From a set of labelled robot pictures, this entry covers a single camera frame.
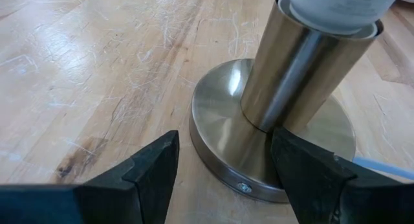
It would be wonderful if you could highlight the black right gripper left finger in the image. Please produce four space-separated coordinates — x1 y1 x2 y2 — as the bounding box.
0 129 180 224

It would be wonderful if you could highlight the white lightbulb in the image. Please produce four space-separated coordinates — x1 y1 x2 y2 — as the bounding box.
289 0 414 36

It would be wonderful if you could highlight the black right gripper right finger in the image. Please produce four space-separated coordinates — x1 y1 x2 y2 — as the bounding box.
270 126 414 224

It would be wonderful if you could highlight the brass lamp base with socket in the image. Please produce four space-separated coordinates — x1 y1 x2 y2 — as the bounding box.
189 0 385 205

